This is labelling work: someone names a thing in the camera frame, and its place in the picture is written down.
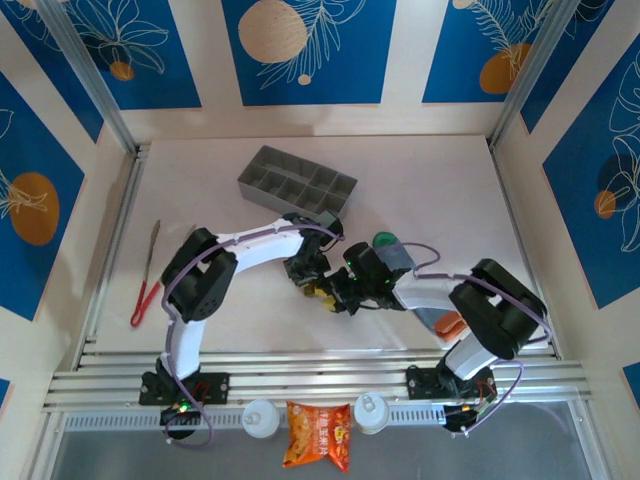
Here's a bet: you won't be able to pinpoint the grey divided organizer box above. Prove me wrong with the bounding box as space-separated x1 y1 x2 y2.
236 144 359 224

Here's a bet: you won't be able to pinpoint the white pull-tab can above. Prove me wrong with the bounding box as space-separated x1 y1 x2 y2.
352 392 391 435

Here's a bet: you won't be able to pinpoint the orange snack bag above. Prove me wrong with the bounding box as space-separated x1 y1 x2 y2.
282 399 352 474

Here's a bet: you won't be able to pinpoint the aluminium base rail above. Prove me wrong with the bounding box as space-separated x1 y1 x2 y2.
42 349 589 414

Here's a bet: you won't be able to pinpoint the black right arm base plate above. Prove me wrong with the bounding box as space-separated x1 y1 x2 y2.
406 365 496 401

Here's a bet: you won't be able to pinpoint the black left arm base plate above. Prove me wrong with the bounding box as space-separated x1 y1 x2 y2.
138 372 231 407

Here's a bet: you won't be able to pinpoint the metal tongs with red handles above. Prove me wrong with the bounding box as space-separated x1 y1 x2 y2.
129 219 198 327

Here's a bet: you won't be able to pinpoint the perforated metal cable tray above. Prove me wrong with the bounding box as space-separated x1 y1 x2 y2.
62 407 449 434

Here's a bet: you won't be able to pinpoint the aluminium side rail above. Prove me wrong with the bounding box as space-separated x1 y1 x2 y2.
487 142 561 359
74 144 151 356

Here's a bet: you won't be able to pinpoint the black cable connector module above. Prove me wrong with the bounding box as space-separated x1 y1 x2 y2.
443 403 484 433
159 402 202 427

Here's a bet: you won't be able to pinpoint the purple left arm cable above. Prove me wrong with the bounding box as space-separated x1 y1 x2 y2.
160 222 347 449

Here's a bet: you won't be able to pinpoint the aluminium corner post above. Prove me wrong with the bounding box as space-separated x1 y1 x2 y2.
37 0 151 159
487 0 584 151

